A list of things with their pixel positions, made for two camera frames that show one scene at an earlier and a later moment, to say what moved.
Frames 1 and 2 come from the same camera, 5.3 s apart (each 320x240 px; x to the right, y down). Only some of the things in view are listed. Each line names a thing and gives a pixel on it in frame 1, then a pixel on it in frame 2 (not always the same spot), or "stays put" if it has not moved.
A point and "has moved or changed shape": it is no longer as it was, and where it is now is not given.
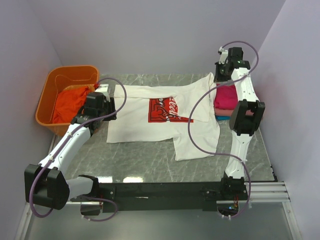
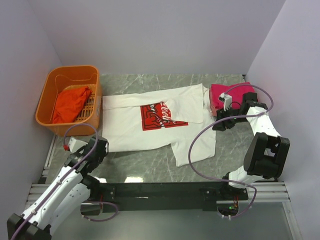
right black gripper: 219,72 to 222,121
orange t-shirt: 69,101 stays put
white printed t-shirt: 160,112 has moved or changed shape
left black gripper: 110,107 to 100,147
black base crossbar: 121,196 stays put
